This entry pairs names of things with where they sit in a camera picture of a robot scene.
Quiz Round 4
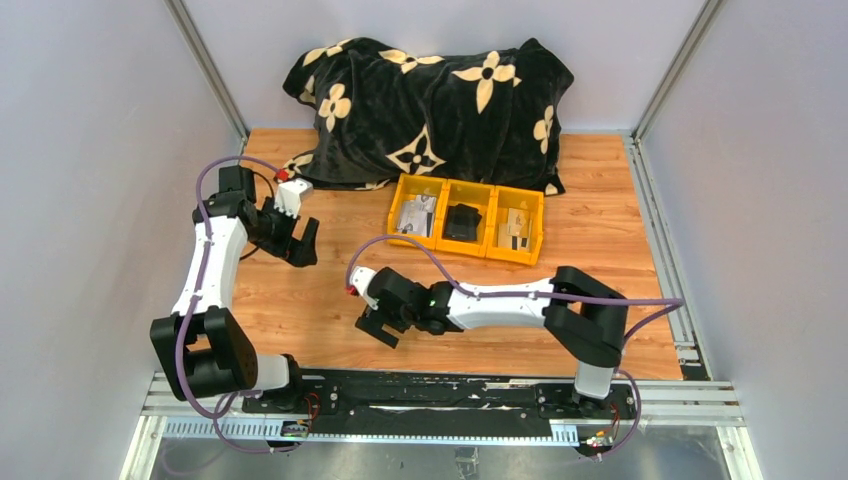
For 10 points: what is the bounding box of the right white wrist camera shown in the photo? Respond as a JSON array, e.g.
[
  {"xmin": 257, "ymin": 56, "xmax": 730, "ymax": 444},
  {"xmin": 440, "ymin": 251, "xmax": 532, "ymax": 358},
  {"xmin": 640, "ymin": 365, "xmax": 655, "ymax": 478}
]
[{"xmin": 348, "ymin": 266, "xmax": 378, "ymax": 310}]

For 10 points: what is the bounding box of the left yellow plastic bin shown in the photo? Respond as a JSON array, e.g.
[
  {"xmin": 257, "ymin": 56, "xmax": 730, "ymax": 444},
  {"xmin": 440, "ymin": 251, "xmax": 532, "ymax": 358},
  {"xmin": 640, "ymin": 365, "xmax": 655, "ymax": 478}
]
[{"xmin": 387, "ymin": 174, "xmax": 447, "ymax": 249}]

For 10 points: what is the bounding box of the black cards stack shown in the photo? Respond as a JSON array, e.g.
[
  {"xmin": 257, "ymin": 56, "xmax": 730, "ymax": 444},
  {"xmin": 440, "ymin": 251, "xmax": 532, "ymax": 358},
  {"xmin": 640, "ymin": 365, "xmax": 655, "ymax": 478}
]
[{"xmin": 443, "ymin": 204, "xmax": 482, "ymax": 243}]

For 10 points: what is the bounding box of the grey white cards stack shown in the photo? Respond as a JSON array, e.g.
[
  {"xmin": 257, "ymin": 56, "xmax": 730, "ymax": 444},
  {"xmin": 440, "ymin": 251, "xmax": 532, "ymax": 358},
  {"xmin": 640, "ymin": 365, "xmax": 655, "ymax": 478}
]
[{"xmin": 396, "ymin": 194, "xmax": 437, "ymax": 237}]

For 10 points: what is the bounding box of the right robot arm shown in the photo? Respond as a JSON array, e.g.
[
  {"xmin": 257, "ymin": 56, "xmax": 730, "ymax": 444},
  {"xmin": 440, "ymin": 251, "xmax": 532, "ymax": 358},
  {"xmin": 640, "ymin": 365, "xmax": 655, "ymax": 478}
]
[{"xmin": 347, "ymin": 266, "xmax": 628, "ymax": 401}]

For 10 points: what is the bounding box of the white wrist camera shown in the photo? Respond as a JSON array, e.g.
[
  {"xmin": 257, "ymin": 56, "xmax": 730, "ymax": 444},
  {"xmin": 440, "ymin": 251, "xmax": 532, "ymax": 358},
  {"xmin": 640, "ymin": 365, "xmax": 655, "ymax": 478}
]
[
  {"xmin": 348, "ymin": 266, "xmax": 378, "ymax": 310},
  {"xmin": 274, "ymin": 178, "xmax": 313, "ymax": 218}
]

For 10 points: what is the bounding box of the black floral plush blanket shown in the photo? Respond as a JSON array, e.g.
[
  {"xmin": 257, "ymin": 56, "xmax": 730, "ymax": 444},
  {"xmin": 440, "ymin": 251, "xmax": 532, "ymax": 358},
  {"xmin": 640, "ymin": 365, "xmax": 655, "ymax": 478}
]
[{"xmin": 283, "ymin": 37, "xmax": 574, "ymax": 196}]

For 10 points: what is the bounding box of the middle yellow plastic bin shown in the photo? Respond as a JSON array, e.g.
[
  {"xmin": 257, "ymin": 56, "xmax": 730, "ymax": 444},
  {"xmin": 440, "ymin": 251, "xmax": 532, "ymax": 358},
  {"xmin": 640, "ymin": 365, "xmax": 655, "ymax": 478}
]
[{"xmin": 436, "ymin": 180, "xmax": 495, "ymax": 258}]

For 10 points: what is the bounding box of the right yellow plastic bin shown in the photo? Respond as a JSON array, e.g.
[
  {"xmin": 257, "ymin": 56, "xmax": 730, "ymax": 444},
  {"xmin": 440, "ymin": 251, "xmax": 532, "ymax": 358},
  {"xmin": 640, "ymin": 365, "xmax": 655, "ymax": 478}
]
[{"xmin": 486, "ymin": 186, "xmax": 544, "ymax": 266}]

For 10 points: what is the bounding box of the aluminium frame rail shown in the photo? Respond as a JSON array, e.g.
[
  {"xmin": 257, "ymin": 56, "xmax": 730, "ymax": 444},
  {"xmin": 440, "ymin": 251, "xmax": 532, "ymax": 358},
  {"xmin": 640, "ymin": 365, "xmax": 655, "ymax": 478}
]
[{"xmin": 142, "ymin": 372, "xmax": 745, "ymax": 446}]

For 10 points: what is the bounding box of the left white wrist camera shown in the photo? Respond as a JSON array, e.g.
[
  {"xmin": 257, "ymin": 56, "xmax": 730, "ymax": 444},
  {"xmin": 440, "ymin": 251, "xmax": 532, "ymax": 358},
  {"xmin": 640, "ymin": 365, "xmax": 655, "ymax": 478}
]
[{"xmin": 274, "ymin": 178, "xmax": 313, "ymax": 218}]

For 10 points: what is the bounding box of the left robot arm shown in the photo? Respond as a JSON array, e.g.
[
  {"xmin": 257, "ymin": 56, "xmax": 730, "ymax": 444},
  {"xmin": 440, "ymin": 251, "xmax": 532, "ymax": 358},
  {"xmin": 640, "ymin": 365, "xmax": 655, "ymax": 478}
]
[{"xmin": 150, "ymin": 165, "xmax": 320, "ymax": 411}]

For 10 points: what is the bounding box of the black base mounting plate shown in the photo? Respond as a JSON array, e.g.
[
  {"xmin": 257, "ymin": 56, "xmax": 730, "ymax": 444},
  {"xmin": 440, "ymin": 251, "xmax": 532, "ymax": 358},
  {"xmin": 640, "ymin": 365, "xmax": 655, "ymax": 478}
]
[{"xmin": 241, "ymin": 369, "xmax": 637, "ymax": 438}]

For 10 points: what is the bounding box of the yellow plastic bin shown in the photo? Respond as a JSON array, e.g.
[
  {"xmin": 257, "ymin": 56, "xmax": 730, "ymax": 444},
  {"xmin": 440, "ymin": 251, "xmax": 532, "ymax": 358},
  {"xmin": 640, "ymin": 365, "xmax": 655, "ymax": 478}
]
[
  {"xmin": 486, "ymin": 186, "xmax": 544, "ymax": 266},
  {"xmin": 436, "ymin": 180, "xmax": 495, "ymax": 258},
  {"xmin": 387, "ymin": 174, "xmax": 447, "ymax": 249}
]

